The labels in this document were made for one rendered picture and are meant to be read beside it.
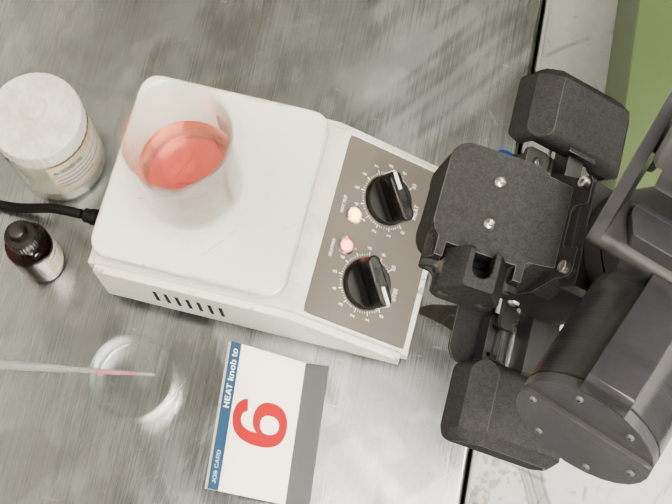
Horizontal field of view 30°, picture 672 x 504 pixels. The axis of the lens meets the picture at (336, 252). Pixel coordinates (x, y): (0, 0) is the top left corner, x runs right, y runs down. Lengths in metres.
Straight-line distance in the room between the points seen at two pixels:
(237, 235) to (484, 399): 0.23
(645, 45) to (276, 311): 0.27
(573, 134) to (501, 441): 0.15
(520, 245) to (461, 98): 0.33
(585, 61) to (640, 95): 0.12
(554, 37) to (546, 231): 0.36
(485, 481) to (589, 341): 0.33
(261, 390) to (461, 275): 0.28
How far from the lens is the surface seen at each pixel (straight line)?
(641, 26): 0.79
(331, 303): 0.76
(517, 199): 0.55
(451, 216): 0.54
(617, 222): 0.49
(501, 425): 0.57
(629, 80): 0.78
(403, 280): 0.78
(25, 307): 0.84
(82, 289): 0.84
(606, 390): 0.46
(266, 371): 0.78
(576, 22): 0.90
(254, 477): 0.78
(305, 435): 0.80
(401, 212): 0.77
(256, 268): 0.73
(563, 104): 0.61
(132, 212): 0.75
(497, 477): 0.80
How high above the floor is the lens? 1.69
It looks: 73 degrees down
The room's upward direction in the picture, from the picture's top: 3 degrees counter-clockwise
